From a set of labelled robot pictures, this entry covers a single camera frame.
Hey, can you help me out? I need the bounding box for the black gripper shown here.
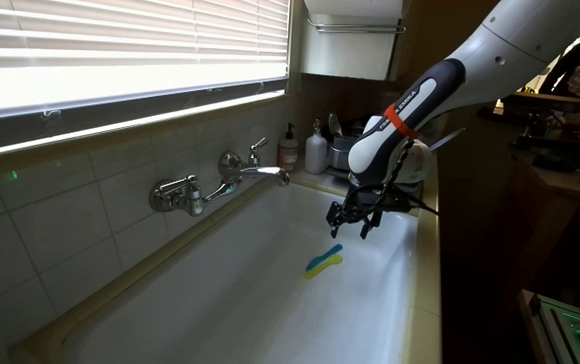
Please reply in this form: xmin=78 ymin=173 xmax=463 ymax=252
xmin=326 ymin=180 xmax=406 ymax=244

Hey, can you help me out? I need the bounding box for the yellow plastic spoon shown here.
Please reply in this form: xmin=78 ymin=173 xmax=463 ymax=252
xmin=301 ymin=253 xmax=346 ymax=283

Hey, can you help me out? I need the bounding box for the grey dishrack caddy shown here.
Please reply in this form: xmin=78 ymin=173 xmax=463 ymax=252
xmin=327 ymin=132 xmax=437 ymax=198

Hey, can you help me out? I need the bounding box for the white sink basin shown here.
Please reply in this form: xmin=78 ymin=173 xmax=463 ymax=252
xmin=10 ymin=176 xmax=435 ymax=364

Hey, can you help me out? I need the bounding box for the brown pump soap bottle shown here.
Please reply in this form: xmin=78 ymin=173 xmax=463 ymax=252
xmin=277 ymin=122 xmax=301 ymax=174

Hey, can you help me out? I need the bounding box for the metal utensil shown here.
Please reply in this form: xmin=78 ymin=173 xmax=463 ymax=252
xmin=326 ymin=112 xmax=346 ymax=141

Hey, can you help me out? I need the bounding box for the cluttered wooden side table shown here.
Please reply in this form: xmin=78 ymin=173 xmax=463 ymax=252
xmin=480 ymin=26 xmax=580 ymax=209

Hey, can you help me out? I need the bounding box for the wide white window blind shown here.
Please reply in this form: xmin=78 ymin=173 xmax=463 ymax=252
xmin=0 ymin=0 xmax=291 ymax=125

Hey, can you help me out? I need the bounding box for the chrome wall faucet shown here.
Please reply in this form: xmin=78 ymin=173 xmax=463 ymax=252
xmin=148 ymin=136 xmax=294 ymax=219

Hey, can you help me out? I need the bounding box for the white cabinet with rail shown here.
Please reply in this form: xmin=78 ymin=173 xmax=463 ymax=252
xmin=299 ymin=0 xmax=406 ymax=83

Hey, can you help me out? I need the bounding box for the metal robot mount frame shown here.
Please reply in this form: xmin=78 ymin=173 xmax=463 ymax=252
xmin=517 ymin=288 xmax=580 ymax=364

